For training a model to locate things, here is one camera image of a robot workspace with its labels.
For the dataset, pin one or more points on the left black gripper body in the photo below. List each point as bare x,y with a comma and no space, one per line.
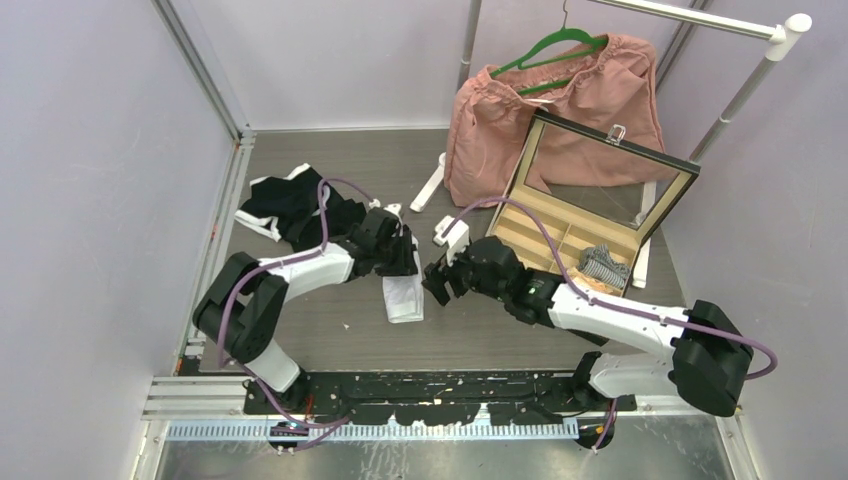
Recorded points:
393,257

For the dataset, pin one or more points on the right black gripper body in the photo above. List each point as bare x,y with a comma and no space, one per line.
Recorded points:
463,275

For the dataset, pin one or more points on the white black-trimmed underwear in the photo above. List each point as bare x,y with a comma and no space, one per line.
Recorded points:
404,295

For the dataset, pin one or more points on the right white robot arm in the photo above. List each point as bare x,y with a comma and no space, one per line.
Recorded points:
696,353

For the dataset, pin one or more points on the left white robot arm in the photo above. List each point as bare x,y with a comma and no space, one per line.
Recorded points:
241,308

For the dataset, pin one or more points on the beige rolled underwear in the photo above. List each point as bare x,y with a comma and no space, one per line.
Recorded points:
588,282

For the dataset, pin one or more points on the black white-trimmed underwear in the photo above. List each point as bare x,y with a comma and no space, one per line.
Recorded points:
287,209

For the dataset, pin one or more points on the grey striped rolled underwear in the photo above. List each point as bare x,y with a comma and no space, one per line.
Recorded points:
598,263

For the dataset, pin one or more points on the black compartment storage box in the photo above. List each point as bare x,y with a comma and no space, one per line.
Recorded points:
575,187

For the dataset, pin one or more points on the pink hanging shorts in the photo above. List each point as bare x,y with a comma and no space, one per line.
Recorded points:
493,110

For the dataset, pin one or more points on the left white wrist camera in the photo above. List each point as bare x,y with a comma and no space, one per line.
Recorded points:
392,208

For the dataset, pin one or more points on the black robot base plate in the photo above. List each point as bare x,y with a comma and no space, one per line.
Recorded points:
434,398

